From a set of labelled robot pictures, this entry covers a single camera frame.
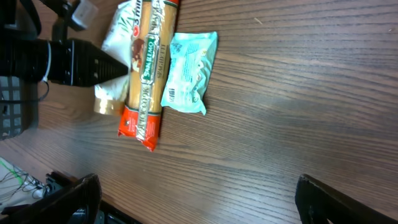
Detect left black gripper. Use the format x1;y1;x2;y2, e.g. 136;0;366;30
47;39;129;87

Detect white cream tube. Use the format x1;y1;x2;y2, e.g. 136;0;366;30
94;0;137;116

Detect orange spaghetti packet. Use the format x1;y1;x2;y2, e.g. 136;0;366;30
118;0;180;151

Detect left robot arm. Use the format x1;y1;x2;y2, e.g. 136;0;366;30
1;0;128;87

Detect grey plastic mesh basket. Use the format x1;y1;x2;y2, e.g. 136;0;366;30
1;77;39;140

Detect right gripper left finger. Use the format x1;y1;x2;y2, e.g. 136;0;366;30
1;174;102;224

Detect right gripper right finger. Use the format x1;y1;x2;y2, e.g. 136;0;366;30
295;174;397;224

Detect teal snack packet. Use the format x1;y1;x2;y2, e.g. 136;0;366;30
161;32;218;114

